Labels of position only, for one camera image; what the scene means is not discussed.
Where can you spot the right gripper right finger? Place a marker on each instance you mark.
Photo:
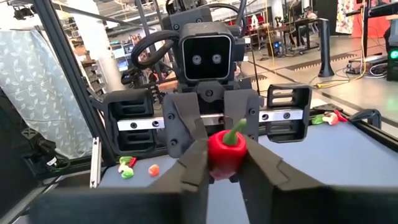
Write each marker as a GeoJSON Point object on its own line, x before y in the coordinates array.
{"type": "Point", "coordinates": [295, 202]}

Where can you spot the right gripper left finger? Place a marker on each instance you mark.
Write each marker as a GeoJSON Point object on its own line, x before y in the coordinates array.
{"type": "Point", "coordinates": [174, 205]}

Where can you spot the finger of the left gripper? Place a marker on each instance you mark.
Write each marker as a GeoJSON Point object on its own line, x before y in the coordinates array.
{"type": "Point", "coordinates": [245, 105]}
{"type": "Point", "coordinates": [180, 130]}

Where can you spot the small orange-red toy pepper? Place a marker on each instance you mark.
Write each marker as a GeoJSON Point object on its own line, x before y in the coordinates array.
{"type": "Point", "coordinates": [154, 170]}

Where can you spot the red toy chili pepper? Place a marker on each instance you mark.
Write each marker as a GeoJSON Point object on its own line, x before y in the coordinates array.
{"type": "Point", "coordinates": [340, 115]}
{"type": "Point", "coordinates": [225, 155]}

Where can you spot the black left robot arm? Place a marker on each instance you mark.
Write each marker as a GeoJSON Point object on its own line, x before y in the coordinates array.
{"type": "Point", "coordinates": [189, 17]}

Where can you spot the grey table mat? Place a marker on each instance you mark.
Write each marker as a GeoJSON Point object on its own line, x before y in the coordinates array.
{"type": "Point", "coordinates": [326, 155]}

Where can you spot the silver aluminium extrusion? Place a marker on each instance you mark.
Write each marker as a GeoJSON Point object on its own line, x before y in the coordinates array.
{"type": "Point", "coordinates": [95, 165]}

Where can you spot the leaf-patterned grey curtain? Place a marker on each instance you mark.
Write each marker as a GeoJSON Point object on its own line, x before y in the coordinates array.
{"type": "Point", "coordinates": [31, 93]}

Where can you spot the person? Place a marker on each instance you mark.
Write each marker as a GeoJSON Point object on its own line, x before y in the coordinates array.
{"type": "Point", "coordinates": [309, 13]}

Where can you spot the black table clamp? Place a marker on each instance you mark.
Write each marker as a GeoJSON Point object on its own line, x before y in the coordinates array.
{"type": "Point", "coordinates": [367, 111]}

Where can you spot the floral cloth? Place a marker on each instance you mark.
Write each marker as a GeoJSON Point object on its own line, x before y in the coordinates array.
{"type": "Point", "coordinates": [344, 15]}

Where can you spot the black computer tower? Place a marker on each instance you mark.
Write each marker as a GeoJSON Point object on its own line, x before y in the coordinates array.
{"type": "Point", "coordinates": [393, 62]}

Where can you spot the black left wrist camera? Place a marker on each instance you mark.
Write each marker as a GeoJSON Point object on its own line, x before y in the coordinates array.
{"type": "Point", "coordinates": [206, 57]}

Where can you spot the black frame upright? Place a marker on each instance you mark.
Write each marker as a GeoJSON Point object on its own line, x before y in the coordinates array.
{"type": "Point", "coordinates": [73, 77]}

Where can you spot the black pedestal stand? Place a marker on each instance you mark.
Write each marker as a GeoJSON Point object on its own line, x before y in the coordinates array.
{"type": "Point", "coordinates": [325, 46]}

